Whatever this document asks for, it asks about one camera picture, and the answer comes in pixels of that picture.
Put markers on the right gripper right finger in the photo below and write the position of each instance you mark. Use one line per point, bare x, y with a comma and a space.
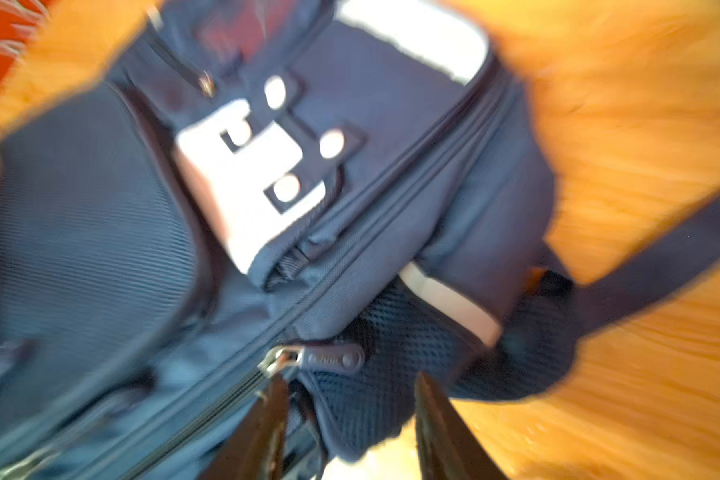
446, 447

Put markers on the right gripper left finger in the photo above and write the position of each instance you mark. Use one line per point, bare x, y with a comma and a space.
256, 448

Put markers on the navy blue student backpack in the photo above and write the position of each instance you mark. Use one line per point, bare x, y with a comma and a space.
344, 193

